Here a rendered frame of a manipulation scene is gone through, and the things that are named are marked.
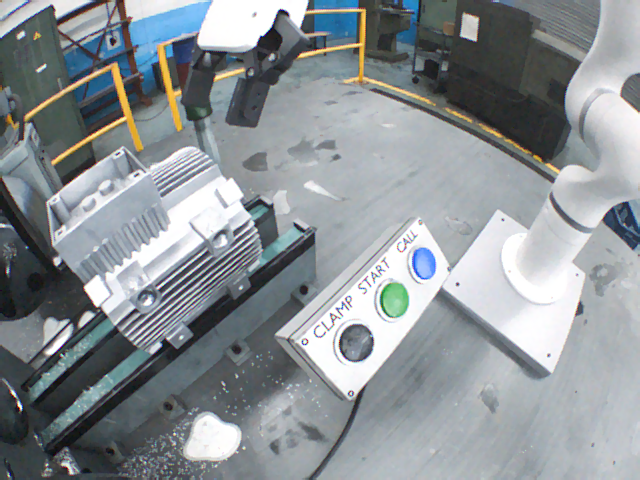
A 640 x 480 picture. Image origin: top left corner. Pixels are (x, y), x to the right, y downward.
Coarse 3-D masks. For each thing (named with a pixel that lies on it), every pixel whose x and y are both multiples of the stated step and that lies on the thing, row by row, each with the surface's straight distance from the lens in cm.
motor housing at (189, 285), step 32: (192, 160) 36; (160, 192) 33; (192, 192) 34; (160, 256) 32; (192, 256) 32; (224, 256) 34; (256, 256) 38; (160, 288) 33; (192, 288) 33; (224, 288) 38; (128, 320) 33; (160, 320) 34; (192, 320) 38
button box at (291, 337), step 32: (416, 224) 29; (384, 256) 25; (352, 288) 23; (416, 288) 28; (320, 320) 22; (352, 320) 23; (384, 320) 25; (416, 320) 27; (288, 352) 26; (320, 352) 22; (384, 352) 25; (320, 384) 26; (352, 384) 24
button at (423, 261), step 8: (424, 248) 28; (416, 256) 27; (424, 256) 28; (432, 256) 29; (416, 264) 27; (424, 264) 28; (432, 264) 28; (416, 272) 27; (424, 272) 27; (432, 272) 28
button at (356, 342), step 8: (352, 328) 22; (360, 328) 23; (368, 328) 23; (344, 336) 22; (352, 336) 22; (360, 336) 23; (368, 336) 23; (344, 344) 22; (352, 344) 22; (360, 344) 23; (368, 344) 23; (344, 352) 22; (352, 352) 22; (360, 352) 23; (368, 352) 23; (352, 360) 23; (360, 360) 23
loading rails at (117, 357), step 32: (256, 224) 54; (288, 256) 47; (256, 288) 46; (288, 288) 53; (96, 320) 53; (224, 320) 46; (256, 320) 52; (64, 352) 57; (96, 352) 54; (128, 352) 57; (160, 352) 43; (192, 352) 47; (224, 352) 52; (32, 384) 62; (64, 384) 58; (96, 384) 49; (128, 384) 45; (160, 384) 49; (64, 416) 54; (96, 416) 49; (128, 416) 53; (96, 448) 59
